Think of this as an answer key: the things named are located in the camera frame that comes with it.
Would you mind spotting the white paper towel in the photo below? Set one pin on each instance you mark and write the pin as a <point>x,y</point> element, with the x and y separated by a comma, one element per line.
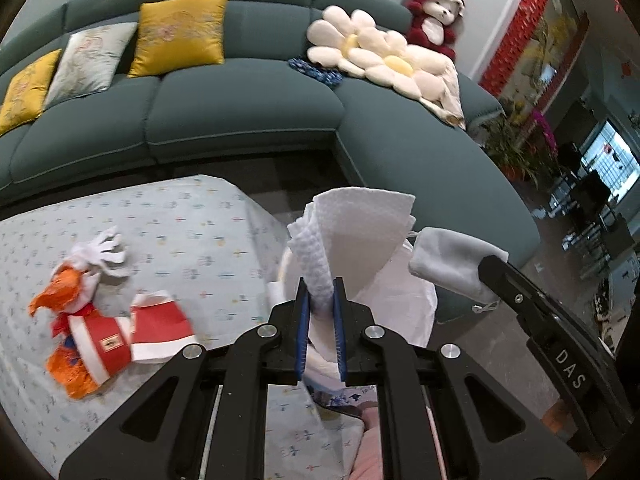
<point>360,225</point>

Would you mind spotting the beige quilted blanket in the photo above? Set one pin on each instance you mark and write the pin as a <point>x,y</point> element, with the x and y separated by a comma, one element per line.
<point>450,100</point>

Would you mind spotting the red plush toy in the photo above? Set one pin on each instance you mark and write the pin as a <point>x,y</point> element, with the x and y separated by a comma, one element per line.
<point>432,20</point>

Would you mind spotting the grey cloth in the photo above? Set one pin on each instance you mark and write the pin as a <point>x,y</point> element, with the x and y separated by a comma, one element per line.
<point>450,260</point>

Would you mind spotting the yellow embroidered cushion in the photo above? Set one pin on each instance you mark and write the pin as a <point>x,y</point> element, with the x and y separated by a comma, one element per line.
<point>25,92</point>
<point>177,35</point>

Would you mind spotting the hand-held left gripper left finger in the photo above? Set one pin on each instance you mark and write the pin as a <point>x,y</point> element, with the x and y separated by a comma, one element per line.
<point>301,330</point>

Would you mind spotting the potted plant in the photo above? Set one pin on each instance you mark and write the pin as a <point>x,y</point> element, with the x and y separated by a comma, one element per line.
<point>515,145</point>

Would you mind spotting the patterned light tablecloth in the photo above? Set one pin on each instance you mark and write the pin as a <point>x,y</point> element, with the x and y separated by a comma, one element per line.
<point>175,230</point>

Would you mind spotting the bright window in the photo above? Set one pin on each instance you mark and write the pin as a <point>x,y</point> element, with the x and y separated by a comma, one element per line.
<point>612,160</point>

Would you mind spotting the green curved sofa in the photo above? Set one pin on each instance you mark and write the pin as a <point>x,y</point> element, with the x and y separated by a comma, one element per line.
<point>240,105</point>

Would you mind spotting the white lined trash bin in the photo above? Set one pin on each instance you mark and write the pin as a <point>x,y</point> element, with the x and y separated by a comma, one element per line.
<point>400,305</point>

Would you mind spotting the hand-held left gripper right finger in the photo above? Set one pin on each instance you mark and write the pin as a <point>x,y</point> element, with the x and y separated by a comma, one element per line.
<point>341,335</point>

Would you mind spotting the white flower plush cushion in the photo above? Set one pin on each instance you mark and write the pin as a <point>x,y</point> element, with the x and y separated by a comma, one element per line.
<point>415,72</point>
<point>332,40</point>

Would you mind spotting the orange crinkled wrapper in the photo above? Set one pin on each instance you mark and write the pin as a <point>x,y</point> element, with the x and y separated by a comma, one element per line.
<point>70,285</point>

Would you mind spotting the white cotton glove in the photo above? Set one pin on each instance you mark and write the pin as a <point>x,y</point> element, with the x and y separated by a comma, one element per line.
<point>102,252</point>

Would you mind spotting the framed floral painting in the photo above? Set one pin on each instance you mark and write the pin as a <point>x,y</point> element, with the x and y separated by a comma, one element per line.
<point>550,40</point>

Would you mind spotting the blue patterned cloth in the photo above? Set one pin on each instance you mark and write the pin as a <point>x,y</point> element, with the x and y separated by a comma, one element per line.
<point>315,71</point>

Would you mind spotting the grey embroidered cushion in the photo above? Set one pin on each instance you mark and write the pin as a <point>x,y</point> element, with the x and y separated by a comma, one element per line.
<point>90,65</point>

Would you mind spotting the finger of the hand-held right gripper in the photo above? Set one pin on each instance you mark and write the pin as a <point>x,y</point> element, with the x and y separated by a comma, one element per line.
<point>515,285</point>

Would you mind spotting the red hanging decoration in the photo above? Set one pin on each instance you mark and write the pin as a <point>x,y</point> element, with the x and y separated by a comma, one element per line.
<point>520,20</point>

